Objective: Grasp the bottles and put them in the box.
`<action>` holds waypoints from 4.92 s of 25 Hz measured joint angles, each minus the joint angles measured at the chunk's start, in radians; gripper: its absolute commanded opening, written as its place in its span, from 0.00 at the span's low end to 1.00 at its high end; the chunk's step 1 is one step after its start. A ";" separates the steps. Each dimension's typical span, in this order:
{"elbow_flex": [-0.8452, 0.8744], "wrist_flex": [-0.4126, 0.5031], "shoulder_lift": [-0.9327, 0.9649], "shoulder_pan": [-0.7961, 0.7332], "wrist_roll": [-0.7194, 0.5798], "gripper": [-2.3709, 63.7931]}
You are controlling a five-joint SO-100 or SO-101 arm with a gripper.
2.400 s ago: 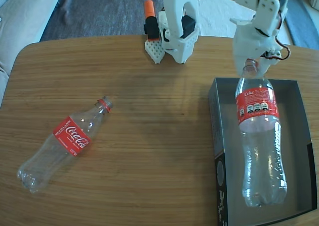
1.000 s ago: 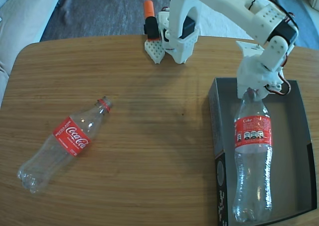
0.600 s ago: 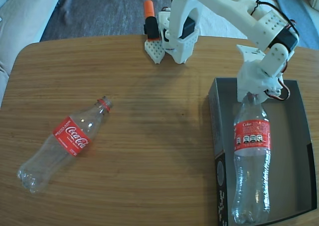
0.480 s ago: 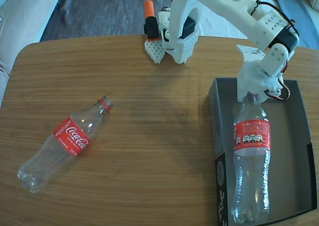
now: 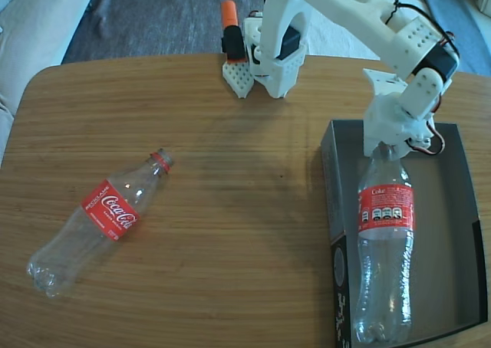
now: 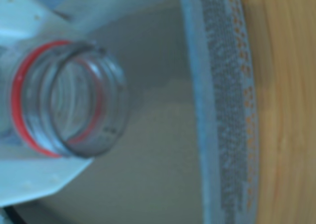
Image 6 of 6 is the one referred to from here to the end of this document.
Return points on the clear bottle Coke nutrition label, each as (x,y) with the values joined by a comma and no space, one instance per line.
(108,105)

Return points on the grey cardboard box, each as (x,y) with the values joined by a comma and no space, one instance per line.
(160,110)

